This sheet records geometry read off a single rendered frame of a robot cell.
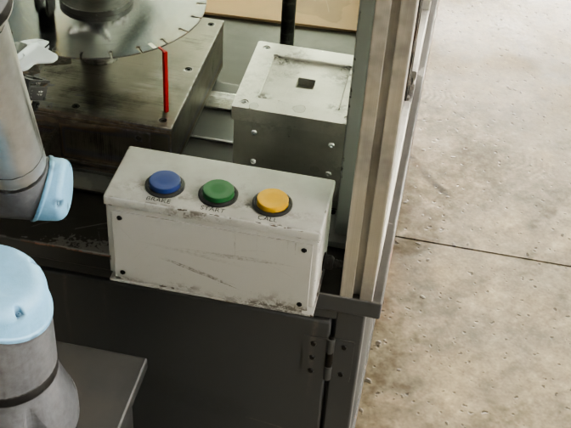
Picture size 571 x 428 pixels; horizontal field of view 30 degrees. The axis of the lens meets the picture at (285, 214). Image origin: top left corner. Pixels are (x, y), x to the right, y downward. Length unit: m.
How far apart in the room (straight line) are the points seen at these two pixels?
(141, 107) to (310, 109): 0.26
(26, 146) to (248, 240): 0.33
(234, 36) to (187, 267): 0.66
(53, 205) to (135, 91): 0.43
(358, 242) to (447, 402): 1.00
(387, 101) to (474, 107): 1.95
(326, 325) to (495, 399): 0.91
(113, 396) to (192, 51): 0.63
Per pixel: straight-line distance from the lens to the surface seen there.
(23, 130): 1.14
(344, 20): 2.01
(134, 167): 1.40
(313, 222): 1.32
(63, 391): 1.26
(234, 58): 1.89
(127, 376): 1.34
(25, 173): 1.19
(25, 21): 1.61
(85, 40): 1.56
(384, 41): 1.19
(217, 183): 1.35
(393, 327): 2.45
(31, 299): 1.14
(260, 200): 1.33
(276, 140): 1.52
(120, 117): 1.57
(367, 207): 1.34
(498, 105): 3.20
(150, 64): 1.68
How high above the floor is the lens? 1.76
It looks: 41 degrees down
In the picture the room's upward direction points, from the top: 4 degrees clockwise
